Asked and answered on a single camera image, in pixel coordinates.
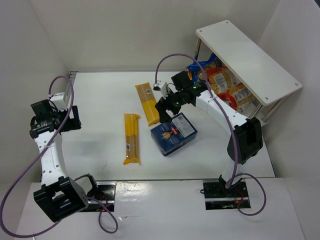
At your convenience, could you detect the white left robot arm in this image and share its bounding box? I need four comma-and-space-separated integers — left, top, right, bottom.
29, 93, 89, 223

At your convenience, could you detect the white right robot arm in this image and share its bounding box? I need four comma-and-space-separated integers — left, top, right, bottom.
153, 71, 263, 191

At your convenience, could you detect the blue Barilla pasta box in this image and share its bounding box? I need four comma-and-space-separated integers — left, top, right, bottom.
150, 112, 198, 157

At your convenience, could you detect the red fusilli bag on shelf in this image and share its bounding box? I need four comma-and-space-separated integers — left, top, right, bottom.
205, 65, 255, 114

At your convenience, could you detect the blue pasta bag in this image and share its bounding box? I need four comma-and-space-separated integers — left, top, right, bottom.
186, 53, 223, 83

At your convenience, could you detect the white shelf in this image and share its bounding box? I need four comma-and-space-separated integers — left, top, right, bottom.
195, 20, 302, 125

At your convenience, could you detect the yellow spaghetti bag with barcode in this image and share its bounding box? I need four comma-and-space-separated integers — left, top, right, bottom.
135, 82, 160, 127

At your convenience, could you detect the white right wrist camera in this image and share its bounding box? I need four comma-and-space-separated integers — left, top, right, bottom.
153, 80, 168, 98

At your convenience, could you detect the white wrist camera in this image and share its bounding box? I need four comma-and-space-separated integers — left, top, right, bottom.
153, 80, 168, 98
49, 92, 68, 111

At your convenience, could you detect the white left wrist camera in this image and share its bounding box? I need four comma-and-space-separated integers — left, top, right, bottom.
49, 92, 68, 111

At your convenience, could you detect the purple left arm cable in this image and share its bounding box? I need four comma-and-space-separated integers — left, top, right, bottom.
0, 75, 119, 238

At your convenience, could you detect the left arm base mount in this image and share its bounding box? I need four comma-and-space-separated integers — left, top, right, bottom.
84, 181, 116, 212

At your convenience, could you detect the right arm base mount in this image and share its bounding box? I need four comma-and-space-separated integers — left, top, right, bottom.
200, 179, 251, 211

